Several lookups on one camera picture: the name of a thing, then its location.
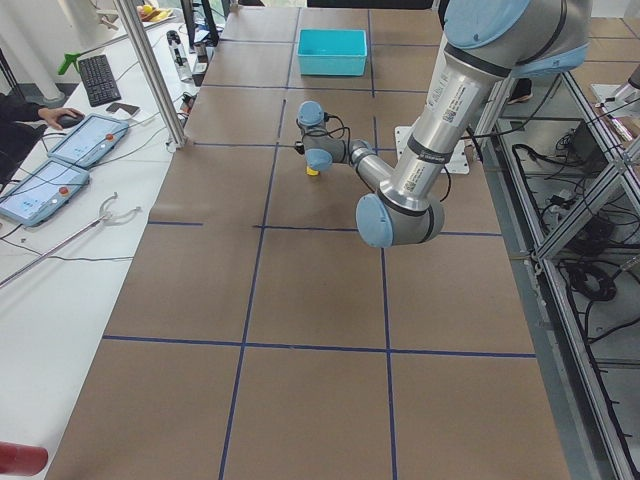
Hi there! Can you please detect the black keyboard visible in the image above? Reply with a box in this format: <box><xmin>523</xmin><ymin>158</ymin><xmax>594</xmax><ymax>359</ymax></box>
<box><xmin>78</xmin><ymin>54</ymin><xmax>121</xmax><ymax>107</ymax></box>

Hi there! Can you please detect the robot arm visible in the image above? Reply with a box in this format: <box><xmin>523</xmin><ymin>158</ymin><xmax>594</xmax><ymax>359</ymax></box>
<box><xmin>295</xmin><ymin>1</ymin><xmax>592</xmax><ymax>248</ymax></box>

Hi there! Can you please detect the teach pendant tablet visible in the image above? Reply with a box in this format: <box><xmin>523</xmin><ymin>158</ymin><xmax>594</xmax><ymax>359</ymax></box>
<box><xmin>1</xmin><ymin>160</ymin><xmax>89</xmax><ymax>227</ymax></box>
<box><xmin>48</xmin><ymin>114</ymin><xmax>129</xmax><ymax>168</ymax></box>

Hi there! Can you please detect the near teach pendant tablet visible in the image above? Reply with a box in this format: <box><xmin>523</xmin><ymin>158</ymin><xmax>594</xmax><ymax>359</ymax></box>
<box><xmin>1</xmin><ymin>160</ymin><xmax>89</xmax><ymax>227</ymax></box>

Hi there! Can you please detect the operator hand on mouse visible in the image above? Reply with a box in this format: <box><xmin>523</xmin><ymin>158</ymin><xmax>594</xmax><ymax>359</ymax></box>
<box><xmin>38</xmin><ymin>107</ymin><xmax>85</xmax><ymax>130</ymax></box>

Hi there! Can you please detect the red cylinder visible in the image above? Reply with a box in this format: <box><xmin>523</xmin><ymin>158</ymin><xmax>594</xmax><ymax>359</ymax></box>
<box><xmin>0</xmin><ymin>442</ymin><xmax>49</xmax><ymax>476</ymax></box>

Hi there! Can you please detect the far teach pendant tablet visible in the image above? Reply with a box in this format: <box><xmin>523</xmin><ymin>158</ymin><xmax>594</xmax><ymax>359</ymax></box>
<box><xmin>48</xmin><ymin>114</ymin><xmax>129</xmax><ymax>168</ymax></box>

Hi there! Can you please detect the teal plastic storage bin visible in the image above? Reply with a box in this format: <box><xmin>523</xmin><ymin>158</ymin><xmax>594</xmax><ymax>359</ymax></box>
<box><xmin>297</xmin><ymin>29</ymin><xmax>368</xmax><ymax>77</ymax></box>

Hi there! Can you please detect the black smartphone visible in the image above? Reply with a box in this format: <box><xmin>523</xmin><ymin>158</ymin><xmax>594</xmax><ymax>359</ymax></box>
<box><xmin>106</xmin><ymin>102</ymin><xmax>140</xmax><ymax>116</ymax></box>

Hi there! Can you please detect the long reach grabber stick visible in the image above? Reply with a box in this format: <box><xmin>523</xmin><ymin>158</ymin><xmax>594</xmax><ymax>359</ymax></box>
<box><xmin>0</xmin><ymin>192</ymin><xmax>144</xmax><ymax>290</ymax></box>

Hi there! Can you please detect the aluminium frame post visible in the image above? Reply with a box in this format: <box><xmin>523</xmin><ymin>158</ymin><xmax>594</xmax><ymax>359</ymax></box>
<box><xmin>114</xmin><ymin>0</ymin><xmax>187</xmax><ymax>149</ymax></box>

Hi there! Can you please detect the black computer mouse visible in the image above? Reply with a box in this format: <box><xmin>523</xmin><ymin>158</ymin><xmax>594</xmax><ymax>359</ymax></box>
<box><xmin>57</xmin><ymin>114</ymin><xmax>84</xmax><ymax>129</ymax></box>

